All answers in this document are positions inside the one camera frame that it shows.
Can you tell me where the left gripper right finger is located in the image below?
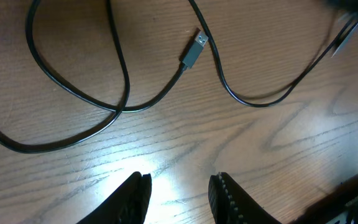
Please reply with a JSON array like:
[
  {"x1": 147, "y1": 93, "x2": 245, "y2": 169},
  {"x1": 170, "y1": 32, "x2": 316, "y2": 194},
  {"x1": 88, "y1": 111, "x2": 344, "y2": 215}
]
[{"x1": 208, "y1": 172, "x2": 280, "y2": 224}]

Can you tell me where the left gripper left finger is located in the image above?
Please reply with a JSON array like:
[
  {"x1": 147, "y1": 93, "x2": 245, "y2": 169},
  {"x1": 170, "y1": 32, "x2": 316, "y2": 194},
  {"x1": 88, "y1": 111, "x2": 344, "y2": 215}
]
[{"x1": 78, "y1": 172, "x2": 152, "y2": 224}]

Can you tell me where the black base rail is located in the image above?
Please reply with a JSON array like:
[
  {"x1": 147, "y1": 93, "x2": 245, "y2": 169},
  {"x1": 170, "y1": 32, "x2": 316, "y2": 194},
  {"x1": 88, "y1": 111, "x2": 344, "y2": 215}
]
[{"x1": 292, "y1": 175, "x2": 358, "y2": 224}]

